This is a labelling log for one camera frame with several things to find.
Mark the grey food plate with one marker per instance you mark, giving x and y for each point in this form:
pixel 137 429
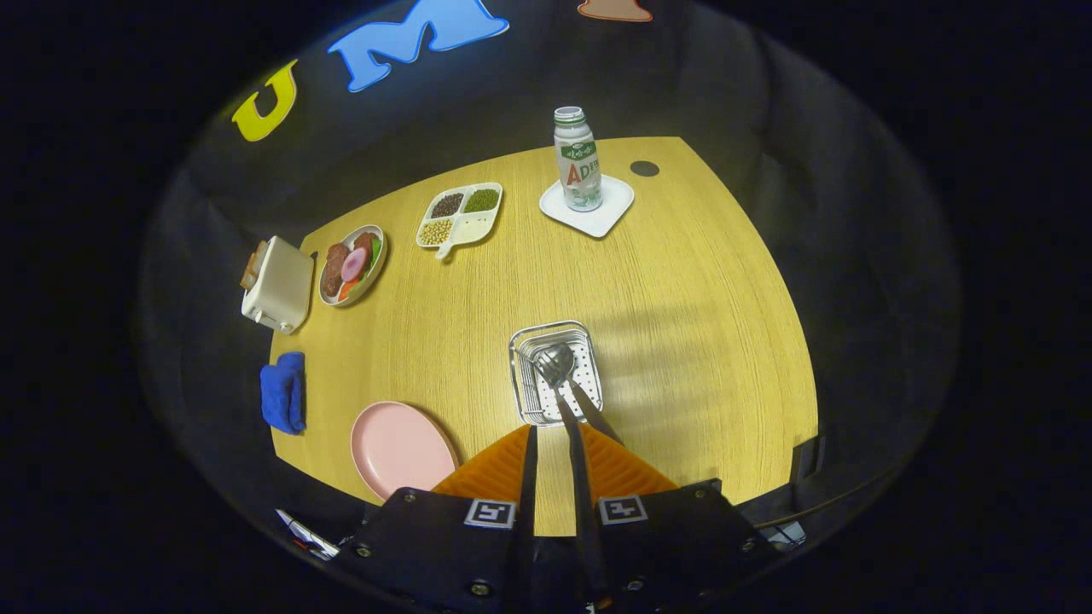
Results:
pixel 374 281

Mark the small brown meat slice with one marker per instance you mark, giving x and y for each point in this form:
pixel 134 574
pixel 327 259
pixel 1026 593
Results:
pixel 364 240

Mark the pink plate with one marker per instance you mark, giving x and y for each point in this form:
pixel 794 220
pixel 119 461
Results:
pixel 401 448

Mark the white toaster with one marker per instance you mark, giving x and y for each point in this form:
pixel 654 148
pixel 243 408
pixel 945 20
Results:
pixel 281 286

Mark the white patterned object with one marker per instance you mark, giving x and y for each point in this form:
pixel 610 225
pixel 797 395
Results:
pixel 305 535

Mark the pink ham slice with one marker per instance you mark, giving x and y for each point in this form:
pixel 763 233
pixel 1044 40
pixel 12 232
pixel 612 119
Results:
pixel 354 264

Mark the toast slice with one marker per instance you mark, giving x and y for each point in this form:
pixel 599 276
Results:
pixel 249 273
pixel 258 252

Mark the pile of green beans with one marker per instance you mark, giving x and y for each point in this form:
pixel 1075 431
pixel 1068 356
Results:
pixel 482 199

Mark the orange carrot slice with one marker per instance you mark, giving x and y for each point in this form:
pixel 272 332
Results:
pixel 346 290

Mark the white square coaster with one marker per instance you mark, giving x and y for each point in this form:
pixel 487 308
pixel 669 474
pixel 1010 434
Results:
pixel 597 224

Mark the black table grommet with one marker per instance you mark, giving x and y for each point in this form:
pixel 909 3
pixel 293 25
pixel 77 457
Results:
pixel 644 168

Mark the pile of yellow soybeans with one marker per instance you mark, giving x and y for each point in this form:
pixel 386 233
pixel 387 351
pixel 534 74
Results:
pixel 435 232

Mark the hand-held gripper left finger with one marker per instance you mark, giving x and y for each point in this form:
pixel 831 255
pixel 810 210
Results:
pixel 527 512

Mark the blue towel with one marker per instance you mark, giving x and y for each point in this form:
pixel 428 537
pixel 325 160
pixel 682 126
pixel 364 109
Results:
pixel 283 394

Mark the white divided dish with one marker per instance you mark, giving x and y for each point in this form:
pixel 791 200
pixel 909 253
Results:
pixel 478 227

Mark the black backdrop cloth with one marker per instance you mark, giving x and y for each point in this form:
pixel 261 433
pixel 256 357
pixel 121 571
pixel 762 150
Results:
pixel 256 196

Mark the green lettuce leaf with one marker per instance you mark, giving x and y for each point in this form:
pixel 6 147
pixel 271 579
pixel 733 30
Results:
pixel 375 252

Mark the silver fork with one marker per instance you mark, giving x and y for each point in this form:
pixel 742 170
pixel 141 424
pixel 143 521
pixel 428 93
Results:
pixel 569 418

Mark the white drink bottle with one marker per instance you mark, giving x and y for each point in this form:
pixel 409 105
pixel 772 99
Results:
pixel 578 162

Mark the black chair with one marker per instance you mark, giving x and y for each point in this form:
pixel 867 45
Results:
pixel 808 460

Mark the pile of dark red beans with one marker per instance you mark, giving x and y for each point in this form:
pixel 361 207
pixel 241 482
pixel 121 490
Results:
pixel 447 205

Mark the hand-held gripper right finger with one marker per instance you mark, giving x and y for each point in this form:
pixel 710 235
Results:
pixel 589 520

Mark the large brown meat slice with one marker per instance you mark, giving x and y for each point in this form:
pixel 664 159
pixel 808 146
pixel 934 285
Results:
pixel 334 269

